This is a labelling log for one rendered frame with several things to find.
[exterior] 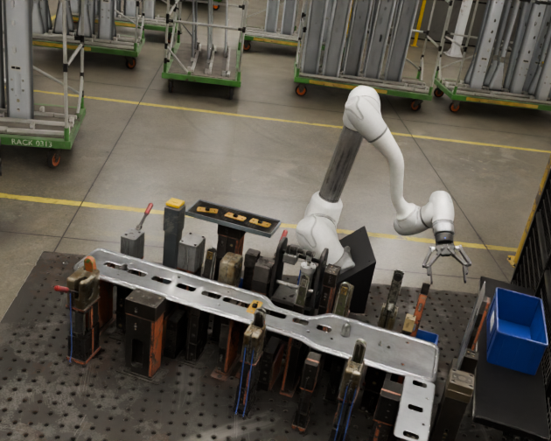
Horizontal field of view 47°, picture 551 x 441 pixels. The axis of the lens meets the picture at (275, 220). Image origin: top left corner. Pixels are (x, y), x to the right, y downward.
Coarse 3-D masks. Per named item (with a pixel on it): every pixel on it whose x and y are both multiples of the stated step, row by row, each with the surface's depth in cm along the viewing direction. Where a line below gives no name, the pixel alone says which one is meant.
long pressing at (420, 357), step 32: (96, 256) 246; (128, 256) 248; (160, 288) 232; (224, 288) 238; (288, 320) 225; (320, 320) 227; (352, 320) 229; (352, 352) 213; (384, 352) 216; (416, 352) 218
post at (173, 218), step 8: (168, 208) 260; (176, 208) 261; (184, 208) 264; (168, 216) 262; (176, 216) 261; (184, 216) 266; (168, 224) 263; (176, 224) 262; (184, 224) 268; (168, 232) 265; (176, 232) 264; (168, 240) 267; (176, 240) 266; (168, 248) 269; (176, 248) 268; (168, 256) 271; (176, 256) 271; (168, 264) 272; (176, 264) 273; (168, 280) 276
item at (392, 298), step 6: (396, 270) 224; (402, 270) 224; (396, 276) 221; (402, 276) 223; (396, 282) 225; (390, 288) 225; (396, 288) 226; (390, 294) 226; (396, 294) 225; (390, 300) 228; (396, 300) 226; (384, 312) 228
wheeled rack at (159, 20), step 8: (176, 0) 1025; (96, 16) 1033; (120, 16) 1044; (128, 16) 1062; (160, 16) 1124; (120, 24) 1031; (128, 24) 1033; (144, 24) 1036; (160, 24) 1049; (176, 24) 1071; (168, 32) 1051; (168, 40) 1060
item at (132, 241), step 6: (132, 228) 257; (126, 234) 253; (132, 234) 253; (138, 234) 253; (126, 240) 251; (132, 240) 250; (138, 240) 253; (126, 246) 252; (132, 246) 251; (138, 246) 254; (120, 252) 254; (126, 252) 253; (132, 252) 252; (138, 252) 256
